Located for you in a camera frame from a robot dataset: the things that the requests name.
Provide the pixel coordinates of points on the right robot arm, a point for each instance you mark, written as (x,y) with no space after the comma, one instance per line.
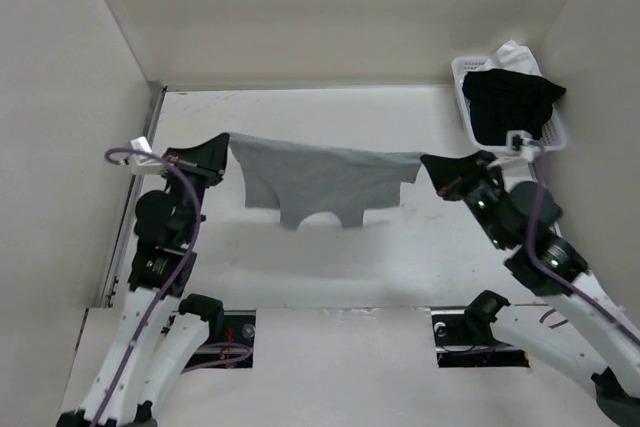
(603,357)

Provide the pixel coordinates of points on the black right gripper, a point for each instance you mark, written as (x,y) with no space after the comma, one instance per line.
(446,172)

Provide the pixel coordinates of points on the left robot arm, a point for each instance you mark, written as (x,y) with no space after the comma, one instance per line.
(161,326)

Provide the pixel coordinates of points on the white plastic laundry basket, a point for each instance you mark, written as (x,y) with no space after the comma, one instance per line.
(554,135)

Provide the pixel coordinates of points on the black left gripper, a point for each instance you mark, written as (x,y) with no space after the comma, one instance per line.
(211,154)

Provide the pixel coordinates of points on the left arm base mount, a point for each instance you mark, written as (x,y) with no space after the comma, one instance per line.
(236,334)

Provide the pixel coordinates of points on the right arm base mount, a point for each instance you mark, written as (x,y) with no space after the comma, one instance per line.
(458,347)

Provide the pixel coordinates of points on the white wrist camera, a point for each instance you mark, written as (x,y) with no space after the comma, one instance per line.
(138,158)
(522,149)

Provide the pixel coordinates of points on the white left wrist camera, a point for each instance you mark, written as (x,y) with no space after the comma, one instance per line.
(138,158)

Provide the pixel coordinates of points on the grey tank top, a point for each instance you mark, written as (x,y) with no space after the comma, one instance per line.
(301,180)

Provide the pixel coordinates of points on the white tank top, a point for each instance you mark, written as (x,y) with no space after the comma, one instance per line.
(514,57)

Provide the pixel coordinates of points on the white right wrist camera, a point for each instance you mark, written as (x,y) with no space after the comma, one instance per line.
(522,149)

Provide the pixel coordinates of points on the black tank top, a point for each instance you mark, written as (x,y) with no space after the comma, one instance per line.
(501,101)

